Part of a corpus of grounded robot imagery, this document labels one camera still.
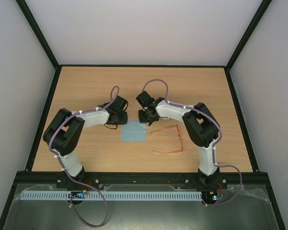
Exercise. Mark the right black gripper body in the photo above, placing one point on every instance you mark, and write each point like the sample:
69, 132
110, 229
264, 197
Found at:
144, 116

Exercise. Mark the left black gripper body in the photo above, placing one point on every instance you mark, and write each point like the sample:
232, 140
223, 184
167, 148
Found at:
121, 120

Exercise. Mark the blue cleaning cloth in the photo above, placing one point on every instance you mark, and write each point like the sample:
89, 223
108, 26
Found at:
133, 131

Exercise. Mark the red thin frame sunglasses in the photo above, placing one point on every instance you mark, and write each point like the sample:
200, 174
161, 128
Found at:
168, 140

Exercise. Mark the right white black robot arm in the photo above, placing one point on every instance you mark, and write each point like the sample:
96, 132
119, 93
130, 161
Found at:
201, 126

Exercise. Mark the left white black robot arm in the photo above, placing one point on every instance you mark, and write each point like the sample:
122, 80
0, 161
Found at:
63, 133

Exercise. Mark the left circuit board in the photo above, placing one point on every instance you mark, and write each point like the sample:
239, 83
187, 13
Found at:
78, 194

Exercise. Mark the circuit board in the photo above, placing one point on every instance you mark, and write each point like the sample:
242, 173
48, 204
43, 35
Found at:
78, 194
213, 195

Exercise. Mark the right circuit board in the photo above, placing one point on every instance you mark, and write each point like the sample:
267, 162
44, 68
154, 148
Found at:
213, 195

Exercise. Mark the light blue slotted cable duct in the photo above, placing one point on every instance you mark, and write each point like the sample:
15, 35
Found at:
114, 196

